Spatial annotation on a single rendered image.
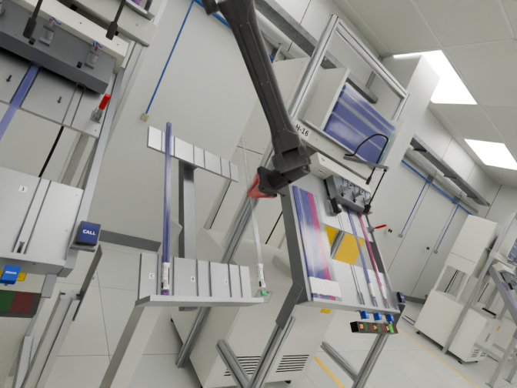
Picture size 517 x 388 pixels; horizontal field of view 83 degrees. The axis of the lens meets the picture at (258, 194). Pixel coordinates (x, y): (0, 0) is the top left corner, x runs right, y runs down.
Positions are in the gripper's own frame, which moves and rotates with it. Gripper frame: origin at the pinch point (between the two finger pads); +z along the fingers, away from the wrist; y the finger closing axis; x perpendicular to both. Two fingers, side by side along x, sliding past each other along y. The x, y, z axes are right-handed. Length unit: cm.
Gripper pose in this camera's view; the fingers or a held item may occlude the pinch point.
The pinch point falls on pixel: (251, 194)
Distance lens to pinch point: 87.4
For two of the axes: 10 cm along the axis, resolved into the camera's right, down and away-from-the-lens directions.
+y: -6.8, -2.6, -6.8
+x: 1.3, 8.8, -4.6
